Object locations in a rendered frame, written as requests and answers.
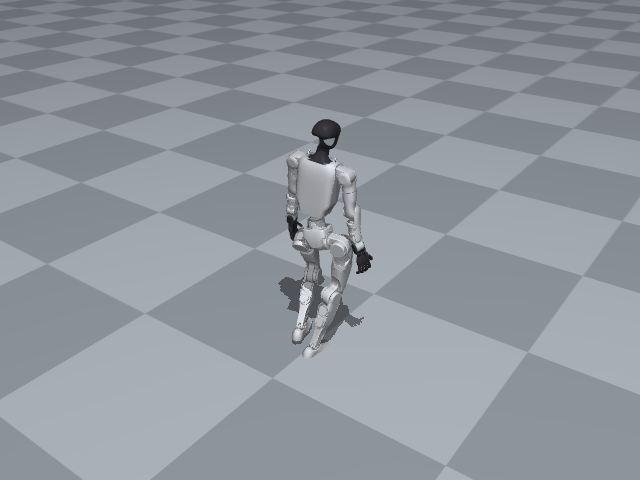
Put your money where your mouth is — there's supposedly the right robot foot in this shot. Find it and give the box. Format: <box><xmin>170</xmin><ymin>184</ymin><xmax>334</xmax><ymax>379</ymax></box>
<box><xmin>302</xmin><ymin>340</ymin><xmax>329</xmax><ymax>359</ymax></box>

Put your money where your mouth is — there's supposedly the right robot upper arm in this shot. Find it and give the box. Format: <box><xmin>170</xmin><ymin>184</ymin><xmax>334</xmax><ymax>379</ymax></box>
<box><xmin>336</xmin><ymin>165</ymin><xmax>358</xmax><ymax>219</ymax></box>

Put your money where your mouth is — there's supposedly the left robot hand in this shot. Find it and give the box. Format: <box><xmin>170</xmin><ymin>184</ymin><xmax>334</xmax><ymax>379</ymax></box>
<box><xmin>287</xmin><ymin>215</ymin><xmax>302</xmax><ymax>241</ymax></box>

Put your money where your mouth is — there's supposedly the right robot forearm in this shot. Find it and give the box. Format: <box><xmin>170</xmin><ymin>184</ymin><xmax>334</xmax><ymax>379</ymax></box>
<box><xmin>347</xmin><ymin>206</ymin><xmax>364</xmax><ymax>252</ymax></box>

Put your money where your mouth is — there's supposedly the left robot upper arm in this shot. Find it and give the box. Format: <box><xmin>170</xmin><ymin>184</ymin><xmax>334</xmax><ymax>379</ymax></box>
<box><xmin>286</xmin><ymin>150</ymin><xmax>305</xmax><ymax>195</ymax></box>

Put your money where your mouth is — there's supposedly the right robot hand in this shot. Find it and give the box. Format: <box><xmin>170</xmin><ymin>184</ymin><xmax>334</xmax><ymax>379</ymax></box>
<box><xmin>352</xmin><ymin>241</ymin><xmax>373</xmax><ymax>274</ymax></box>

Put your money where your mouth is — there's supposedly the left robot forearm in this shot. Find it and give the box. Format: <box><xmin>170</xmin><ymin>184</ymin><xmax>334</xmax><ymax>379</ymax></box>
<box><xmin>286</xmin><ymin>189</ymin><xmax>299</xmax><ymax>221</ymax></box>

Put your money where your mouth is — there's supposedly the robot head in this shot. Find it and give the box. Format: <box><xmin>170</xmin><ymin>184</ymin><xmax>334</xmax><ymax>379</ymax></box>
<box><xmin>308</xmin><ymin>119</ymin><xmax>341</xmax><ymax>165</ymax></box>

